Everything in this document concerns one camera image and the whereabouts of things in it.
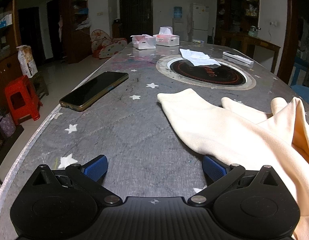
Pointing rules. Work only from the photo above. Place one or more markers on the round black induction cooktop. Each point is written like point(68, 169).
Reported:
point(219, 76)

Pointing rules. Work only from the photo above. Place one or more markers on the blue covered sofa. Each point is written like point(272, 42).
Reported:
point(303, 91)

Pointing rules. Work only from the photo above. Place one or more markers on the white tissue box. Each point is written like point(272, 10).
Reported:
point(144, 43)

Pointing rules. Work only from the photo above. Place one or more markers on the white refrigerator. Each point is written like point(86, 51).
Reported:
point(200, 20)

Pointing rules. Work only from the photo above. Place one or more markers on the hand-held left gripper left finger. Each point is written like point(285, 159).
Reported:
point(97, 167)

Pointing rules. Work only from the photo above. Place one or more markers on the glass jar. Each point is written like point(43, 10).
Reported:
point(253, 32)

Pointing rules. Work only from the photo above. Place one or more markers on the black smartphone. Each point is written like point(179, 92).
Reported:
point(94, 91)

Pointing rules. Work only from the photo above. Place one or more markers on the dark wooden door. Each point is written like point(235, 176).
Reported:
point(135, 12)

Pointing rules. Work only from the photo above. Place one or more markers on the grey star tablecloth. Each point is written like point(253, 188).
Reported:
point(144, 135)

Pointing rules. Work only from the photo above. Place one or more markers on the dotted children's seat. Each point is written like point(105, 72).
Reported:
point(109, 48)

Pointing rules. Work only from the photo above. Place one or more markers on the wooden open shelf cabinet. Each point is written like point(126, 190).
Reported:
point(79, 45)

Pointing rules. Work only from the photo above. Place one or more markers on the wooden side table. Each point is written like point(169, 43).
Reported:
point(244, 38)

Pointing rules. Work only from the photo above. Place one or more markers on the dark patterned bin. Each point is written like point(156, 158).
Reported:
point(5, 126)

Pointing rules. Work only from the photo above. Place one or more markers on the white remote control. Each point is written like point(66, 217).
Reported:
point(238, 57)

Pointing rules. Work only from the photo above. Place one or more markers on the pink tissue box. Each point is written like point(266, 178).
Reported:
point(168, 41)

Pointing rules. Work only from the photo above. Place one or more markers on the blue water jug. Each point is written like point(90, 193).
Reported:
point(178, 12)

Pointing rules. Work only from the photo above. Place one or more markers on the tall wooden shelf cabinet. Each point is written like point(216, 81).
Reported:
point(232, 10)

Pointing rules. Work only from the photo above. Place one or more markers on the white water dispenser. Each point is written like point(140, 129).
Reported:
point(178, 27)

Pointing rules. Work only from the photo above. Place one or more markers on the wooden display cabinet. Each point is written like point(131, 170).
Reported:
point(4, 72)

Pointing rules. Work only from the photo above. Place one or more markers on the small dark cabinet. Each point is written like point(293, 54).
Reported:
point(117, 30)

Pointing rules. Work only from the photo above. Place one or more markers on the dark wooden stool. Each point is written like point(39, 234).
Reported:
point(42, 85)

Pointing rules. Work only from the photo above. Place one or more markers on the white wall socket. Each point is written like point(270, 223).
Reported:
point(274, 23)

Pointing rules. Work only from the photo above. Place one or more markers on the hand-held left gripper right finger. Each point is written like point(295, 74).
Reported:
point(214, 166)

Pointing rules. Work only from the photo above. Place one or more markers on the red plastic stool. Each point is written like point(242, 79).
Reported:
point(19, 92)

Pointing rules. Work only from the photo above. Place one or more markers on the cream sweater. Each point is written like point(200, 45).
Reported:
point(219, 130)

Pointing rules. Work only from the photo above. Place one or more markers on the white tissue paper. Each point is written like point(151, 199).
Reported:
point(198, 57)

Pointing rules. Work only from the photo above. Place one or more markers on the white paper sack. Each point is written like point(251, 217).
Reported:
point(27, 62)

